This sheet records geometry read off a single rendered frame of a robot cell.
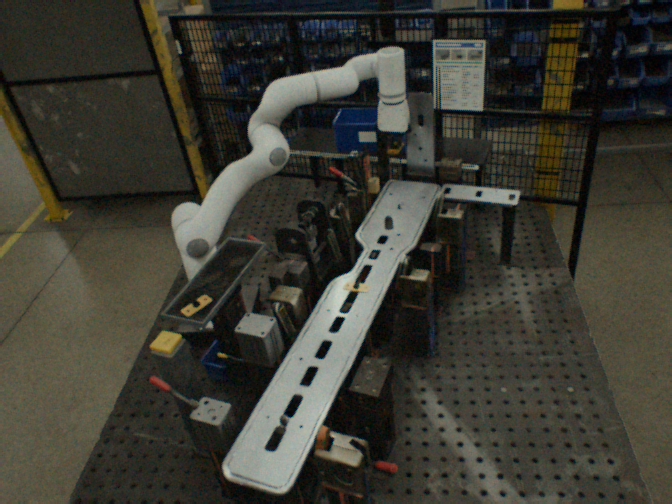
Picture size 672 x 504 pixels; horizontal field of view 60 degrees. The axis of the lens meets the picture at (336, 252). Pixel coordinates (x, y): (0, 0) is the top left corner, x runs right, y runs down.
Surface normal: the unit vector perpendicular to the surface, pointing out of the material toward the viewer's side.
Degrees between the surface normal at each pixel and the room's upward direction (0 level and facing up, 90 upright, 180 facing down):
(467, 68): 90
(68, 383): 0
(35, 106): 90
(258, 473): 0
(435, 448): 0
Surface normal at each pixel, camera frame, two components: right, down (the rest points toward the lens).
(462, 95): -0.37, 0.59
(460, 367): -0.11, -0.79
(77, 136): -0.11, 0.61
